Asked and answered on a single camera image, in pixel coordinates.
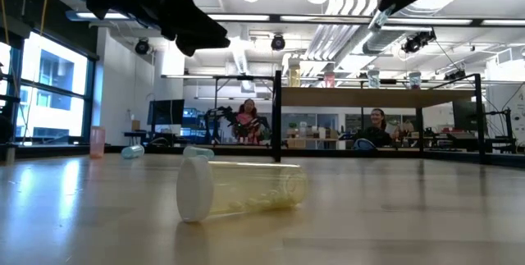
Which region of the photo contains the black ceiling spot lamp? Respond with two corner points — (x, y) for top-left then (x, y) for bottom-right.
(134, 38), (151, 56)
(400, 30), (436, 55)
(270, 34), (286, 52)

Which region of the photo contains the long ceiling light strip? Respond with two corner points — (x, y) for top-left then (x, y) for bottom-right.
(65, 10), (525, 27)

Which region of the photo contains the black computer monitor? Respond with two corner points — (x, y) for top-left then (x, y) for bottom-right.
(147, 99), (185, 126)

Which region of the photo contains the person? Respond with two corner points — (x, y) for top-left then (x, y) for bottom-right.
(232, 98), (263, 145)
(355, 107), (397, 148)

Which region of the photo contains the dark small desk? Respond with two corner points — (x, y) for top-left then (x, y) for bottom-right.
(122, 130), (151, 153)

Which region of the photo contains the large window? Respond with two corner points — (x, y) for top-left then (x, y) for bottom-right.
(0, 30), (99, 148)

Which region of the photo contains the blue round object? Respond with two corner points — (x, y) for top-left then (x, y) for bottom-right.
(353, 137), (377, 152)

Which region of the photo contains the background wooden workbench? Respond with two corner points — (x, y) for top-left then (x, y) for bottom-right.
(285, 123), (358, 150)

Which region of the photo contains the silver ventilation duct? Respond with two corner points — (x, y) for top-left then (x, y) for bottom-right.
(363, 0), (500, 55)

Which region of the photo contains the yellow hanging cord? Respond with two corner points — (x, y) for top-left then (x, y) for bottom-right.
(39, 0), (53, 39)

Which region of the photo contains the black aluminium table frame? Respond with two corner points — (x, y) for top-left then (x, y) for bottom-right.
(0, 144), (525, 170)

